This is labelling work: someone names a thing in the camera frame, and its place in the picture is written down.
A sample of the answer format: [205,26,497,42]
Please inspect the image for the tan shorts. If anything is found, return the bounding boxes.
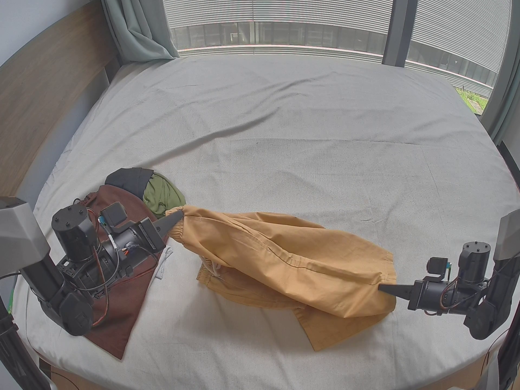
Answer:
[166,205,398,352]

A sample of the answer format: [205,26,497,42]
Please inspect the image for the blue-green curtain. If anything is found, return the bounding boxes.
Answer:
[97,0,180,65]

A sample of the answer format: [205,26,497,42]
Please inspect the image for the window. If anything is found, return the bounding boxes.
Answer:
[156,0,520,142]

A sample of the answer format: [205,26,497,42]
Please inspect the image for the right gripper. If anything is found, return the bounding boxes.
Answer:
[407,279,445,312]

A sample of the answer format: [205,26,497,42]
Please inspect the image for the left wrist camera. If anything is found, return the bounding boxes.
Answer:
[99,202,131,235]

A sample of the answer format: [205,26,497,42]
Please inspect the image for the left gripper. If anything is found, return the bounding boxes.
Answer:
[109,217,168,261]

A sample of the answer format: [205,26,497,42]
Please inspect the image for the green garment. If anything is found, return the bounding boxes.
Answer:
[142,172,187,215]

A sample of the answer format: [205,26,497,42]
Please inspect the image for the brown garment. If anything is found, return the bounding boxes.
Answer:
[65,184,169,360]

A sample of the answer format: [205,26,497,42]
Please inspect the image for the bed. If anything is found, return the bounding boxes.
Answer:
[0,0,520,390]

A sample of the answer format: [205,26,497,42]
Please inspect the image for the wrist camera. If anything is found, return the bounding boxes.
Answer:
[99,202,131,235]
[426,257,451,283]

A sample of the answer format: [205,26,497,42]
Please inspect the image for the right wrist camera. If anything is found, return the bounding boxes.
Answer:
[426,257,451,283]

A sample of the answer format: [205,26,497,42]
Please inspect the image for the black garment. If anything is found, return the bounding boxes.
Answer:
[105,168,155,198]

